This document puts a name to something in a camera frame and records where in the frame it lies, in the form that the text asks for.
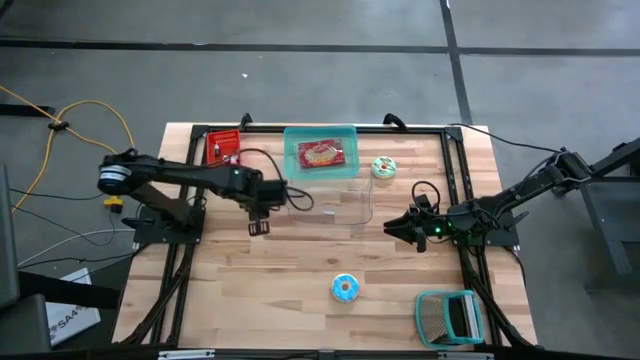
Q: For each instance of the white cardboard box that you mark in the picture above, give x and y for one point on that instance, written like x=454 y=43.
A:
x=70 y=310

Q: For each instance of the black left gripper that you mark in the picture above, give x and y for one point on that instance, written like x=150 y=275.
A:
x=272 y=192

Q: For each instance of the black aluminium table frame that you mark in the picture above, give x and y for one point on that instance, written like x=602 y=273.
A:
x=260 y=129

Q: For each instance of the red snack packet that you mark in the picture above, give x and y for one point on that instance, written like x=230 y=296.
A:
x=322 y=154

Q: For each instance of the red plastic basket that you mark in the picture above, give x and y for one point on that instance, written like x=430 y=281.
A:
x=227 y=140

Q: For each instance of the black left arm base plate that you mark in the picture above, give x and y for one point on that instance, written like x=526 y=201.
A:
x=150 y=235

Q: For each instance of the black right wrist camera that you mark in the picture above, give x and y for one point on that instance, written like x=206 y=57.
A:
x=422 y=202

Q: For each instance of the silver frame bracket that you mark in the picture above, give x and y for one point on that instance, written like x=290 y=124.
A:
x=186 y=354
x=465 y=356

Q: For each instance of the clear plastic bin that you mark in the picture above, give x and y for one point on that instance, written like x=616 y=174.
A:
x=350 y=215

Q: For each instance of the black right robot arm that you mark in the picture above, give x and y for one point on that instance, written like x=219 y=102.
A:
x=525 y=192

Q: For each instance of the black metal stand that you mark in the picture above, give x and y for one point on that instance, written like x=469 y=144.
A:
x=610 y=215

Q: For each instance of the blue frosted toy donut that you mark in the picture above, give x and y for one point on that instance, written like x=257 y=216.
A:
x=337 y=289

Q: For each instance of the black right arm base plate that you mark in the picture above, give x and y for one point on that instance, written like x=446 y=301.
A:
x=500 y=240

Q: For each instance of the teal plastic bin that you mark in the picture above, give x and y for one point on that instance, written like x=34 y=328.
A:
x=352 y=150

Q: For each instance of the green frosted toy donut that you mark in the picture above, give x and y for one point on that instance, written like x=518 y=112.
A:
x=377 y=169

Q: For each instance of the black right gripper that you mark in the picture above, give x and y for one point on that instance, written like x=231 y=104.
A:
x=425 y=227

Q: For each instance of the teal metal box grater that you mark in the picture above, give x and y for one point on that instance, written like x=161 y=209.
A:
x=437 y=317

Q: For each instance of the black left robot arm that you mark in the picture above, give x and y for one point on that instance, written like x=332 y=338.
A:
x=175 y=172

